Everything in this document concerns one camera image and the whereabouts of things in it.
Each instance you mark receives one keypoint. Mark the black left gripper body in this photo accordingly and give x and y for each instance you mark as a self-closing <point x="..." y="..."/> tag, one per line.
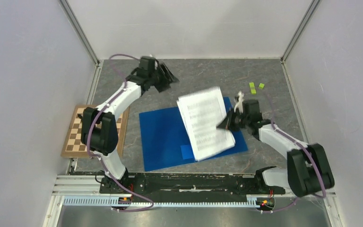
<point x="151" y="78"/>

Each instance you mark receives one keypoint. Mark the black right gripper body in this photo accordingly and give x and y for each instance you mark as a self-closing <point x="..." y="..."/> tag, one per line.
<point x="244" y="120"/>

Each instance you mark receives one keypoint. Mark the white printed paper stack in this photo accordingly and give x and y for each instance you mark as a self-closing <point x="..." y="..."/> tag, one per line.
<point x="202" y="111"/>

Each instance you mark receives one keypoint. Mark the blue plastic folder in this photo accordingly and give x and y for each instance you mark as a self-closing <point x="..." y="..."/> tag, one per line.
<point x="165" y="142"/>

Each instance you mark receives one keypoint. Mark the wooden chessboard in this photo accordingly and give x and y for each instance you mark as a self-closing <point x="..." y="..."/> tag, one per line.
<point x="74" y="148"/>

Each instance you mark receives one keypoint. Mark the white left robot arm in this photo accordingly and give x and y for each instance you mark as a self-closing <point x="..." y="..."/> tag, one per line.
<point x="99" y="130"/>

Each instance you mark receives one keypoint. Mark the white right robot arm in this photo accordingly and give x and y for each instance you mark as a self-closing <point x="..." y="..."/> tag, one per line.
<point x="308" y="171"/>

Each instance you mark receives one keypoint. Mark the long green block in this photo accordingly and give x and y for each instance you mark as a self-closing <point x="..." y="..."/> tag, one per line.
<point x="252" y="88"/>

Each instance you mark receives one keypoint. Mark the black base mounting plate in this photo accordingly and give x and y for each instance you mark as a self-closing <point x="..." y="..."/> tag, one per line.
<point x="186" y="187"/>

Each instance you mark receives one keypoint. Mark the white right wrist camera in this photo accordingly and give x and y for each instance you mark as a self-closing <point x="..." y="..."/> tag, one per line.
<point x="239" y="99"/>

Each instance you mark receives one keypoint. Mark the white slotted cable duct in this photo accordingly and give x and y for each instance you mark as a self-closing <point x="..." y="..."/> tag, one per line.
<point x="156" y="202"/>

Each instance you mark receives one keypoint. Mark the aluminium frame rails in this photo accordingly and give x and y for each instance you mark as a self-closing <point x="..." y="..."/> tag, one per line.
<point x="81" y="191"/>

